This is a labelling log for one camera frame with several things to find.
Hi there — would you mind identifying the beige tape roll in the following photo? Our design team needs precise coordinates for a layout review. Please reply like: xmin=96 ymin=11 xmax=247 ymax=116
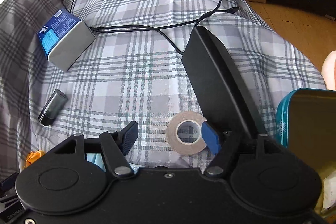
xmin=166 ymin=111 xmax=206 ymax=155

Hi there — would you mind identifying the dark glass bottle black cap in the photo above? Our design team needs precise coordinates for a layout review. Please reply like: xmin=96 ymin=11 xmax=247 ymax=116
xmin=38 ymin=89 xmax=68 ymax=127

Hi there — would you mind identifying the light blue face mask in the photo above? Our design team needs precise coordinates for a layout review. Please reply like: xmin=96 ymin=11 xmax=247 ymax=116
xmin=86 ymin=153 xmax=106 ymax=172

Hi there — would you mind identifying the teal gold metal tin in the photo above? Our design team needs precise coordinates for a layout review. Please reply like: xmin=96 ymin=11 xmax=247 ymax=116
xmin=275 ymin=88 xmax=335 ymax=218

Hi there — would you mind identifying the grey plaid sofa cover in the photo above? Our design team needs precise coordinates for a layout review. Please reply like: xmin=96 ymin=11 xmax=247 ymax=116
xmin=1 ymin=0 xmax=325 ymax=178

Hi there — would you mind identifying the blue tissue pack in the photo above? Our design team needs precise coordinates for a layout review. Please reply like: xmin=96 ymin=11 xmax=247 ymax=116
xmin=38 ymin=9 xmax=95 ymax=72

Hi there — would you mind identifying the black cable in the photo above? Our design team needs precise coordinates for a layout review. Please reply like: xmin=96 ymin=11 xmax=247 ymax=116
xmin=62 ymin=0 xmax=240 ymax=55

